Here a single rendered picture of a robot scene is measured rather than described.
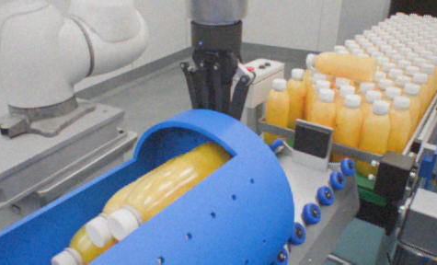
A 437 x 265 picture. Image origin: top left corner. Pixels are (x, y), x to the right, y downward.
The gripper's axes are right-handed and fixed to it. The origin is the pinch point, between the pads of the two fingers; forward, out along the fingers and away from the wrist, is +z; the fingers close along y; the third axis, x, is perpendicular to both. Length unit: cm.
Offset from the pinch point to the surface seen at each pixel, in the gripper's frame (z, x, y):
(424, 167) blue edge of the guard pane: 29, -68, -27
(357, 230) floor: 116, -137, 0
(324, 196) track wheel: 18.8, -22.5, -12.5
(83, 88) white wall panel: 101, -168, 289
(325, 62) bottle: 2, -63, 6
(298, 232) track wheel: 19.0, -8.9, -12.8
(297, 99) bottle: 14, -61, 12
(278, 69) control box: 7, -65, 22
